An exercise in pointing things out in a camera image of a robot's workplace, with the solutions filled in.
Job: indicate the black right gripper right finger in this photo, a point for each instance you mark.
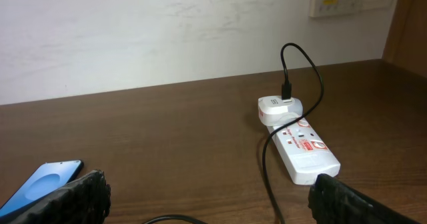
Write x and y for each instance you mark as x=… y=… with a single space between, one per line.
x=333 y=202

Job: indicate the blue Galaxy smartphone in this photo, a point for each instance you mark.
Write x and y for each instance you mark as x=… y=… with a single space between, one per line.
x=47 y=178

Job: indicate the white USB charger adapter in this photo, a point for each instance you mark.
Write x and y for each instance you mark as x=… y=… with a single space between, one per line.
x=273 y=110

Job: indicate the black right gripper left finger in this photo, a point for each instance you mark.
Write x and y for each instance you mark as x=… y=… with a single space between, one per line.
x=85 y=200

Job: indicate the white power strip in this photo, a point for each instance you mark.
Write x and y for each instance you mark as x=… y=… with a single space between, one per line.
x=304 y=153

